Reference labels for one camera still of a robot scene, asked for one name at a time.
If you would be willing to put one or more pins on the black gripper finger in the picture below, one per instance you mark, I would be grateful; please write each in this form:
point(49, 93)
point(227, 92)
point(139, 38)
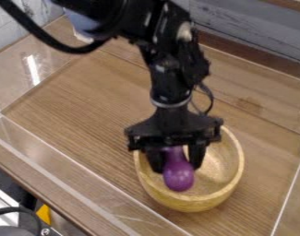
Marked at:
point(196, 152)
point(156, 158)

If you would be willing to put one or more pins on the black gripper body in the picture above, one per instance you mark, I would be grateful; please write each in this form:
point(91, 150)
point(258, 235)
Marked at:
point(175, 127)

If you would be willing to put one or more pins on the purple toy eggplant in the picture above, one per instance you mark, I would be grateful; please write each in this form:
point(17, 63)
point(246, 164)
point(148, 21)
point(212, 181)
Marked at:
point(179, 172)

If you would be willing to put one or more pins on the brown wooden bowl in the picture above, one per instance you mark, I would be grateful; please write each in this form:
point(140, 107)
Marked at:
point(218, 177)

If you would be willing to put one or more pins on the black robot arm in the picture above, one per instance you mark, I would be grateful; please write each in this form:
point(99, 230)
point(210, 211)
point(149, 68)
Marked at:
point(160, 28)

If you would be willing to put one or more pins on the yellow warning sticker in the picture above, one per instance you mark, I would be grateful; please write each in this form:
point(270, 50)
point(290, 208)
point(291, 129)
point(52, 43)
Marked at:
point(44, 213)

